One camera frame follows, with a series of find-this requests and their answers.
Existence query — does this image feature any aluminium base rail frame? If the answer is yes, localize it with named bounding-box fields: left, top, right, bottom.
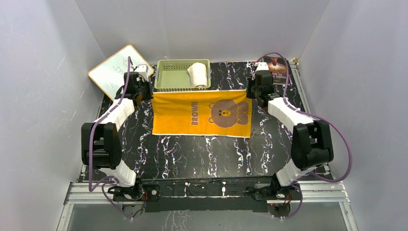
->
left=57, top=178, right=357, bottom=231

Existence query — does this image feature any wood framed whiteboard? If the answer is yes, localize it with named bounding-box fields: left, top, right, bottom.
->
left=88, top=44, right=154, bottom=101

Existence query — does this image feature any orange brown towel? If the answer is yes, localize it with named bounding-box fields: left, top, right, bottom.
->
left=152, top=90, right=252, bottom=138

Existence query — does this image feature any green perforated plastic basket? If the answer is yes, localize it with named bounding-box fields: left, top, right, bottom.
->
left=154, top=59, right=211, bottom=91

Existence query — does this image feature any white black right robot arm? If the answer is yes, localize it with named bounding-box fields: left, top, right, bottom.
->
left=247, top=70, right=334, bottom=199

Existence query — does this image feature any white terry towel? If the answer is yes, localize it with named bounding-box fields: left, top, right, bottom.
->
left=187, top=63, right=208, bottom=88

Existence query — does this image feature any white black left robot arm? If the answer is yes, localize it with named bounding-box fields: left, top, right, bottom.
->
left=81, top=70, right=153, bottom=200

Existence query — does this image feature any dark paperback book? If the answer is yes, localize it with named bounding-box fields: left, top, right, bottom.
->
left=263, top=56, right=289, bottom=85

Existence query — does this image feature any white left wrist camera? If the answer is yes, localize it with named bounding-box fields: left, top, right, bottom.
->
left=133, top=64, right=149, bottom=82

